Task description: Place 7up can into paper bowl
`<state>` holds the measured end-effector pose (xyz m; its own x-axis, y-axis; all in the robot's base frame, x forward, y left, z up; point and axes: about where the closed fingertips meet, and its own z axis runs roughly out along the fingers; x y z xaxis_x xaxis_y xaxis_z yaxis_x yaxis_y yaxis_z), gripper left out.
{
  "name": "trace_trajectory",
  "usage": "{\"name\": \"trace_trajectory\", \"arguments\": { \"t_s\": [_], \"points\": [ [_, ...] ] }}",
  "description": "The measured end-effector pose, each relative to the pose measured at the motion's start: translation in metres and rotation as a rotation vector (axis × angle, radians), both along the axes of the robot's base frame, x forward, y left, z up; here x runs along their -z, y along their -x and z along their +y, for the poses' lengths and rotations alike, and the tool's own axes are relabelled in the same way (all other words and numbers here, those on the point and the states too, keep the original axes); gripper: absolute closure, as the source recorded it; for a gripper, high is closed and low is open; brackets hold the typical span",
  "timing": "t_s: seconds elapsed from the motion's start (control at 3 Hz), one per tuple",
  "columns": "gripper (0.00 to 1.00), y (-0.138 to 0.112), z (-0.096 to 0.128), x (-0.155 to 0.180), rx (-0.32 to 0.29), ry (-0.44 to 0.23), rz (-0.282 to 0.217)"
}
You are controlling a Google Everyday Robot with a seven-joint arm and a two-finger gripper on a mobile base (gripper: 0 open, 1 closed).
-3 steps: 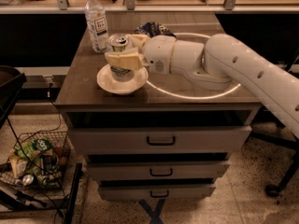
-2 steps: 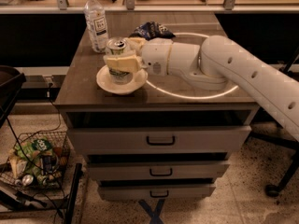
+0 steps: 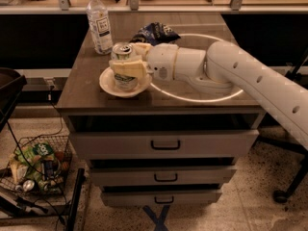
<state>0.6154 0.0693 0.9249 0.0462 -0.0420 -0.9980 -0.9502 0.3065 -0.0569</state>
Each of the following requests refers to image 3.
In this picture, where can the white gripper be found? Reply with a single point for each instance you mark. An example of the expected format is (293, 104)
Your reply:
(161, 61)

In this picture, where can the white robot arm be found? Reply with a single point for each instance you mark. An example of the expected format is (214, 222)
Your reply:
(217, 70)

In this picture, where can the silver can in basket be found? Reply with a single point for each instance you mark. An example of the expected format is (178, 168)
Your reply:
(28, 185)

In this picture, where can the crumpled blue chip bag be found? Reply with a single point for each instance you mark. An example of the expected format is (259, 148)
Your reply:
(155, 33)

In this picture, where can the clear plastic water bottle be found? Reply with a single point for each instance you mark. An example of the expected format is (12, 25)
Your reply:
(100, 27)

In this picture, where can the grey drawer cabinet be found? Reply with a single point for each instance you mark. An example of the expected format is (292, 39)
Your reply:
(85, 107)

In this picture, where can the top grey drawer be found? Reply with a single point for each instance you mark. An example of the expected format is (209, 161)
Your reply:
(162, 145)

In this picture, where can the grey drawer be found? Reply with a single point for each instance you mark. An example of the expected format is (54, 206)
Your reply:
(162, 145)
(159, 176)
(120, 199)

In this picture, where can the black bin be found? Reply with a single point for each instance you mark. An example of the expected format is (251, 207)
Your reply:
(11, 85)

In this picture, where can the middle grey drawer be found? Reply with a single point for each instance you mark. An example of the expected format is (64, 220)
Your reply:
(159, 176)

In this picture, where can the bottom grey drawer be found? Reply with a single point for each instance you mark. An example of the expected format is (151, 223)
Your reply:
(120, 199)

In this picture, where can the green snack bag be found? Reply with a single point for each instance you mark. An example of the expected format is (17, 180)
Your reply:
(33, 156)

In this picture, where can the blue tape cross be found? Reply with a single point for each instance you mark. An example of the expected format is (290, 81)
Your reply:
(160, 220)

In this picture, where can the black stand leg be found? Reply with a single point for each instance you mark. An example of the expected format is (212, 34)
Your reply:
(80, 178)

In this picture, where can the black office chair base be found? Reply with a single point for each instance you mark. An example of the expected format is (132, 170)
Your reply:
(297, 73)

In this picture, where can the wire basket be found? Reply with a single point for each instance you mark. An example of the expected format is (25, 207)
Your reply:
(55, 174)

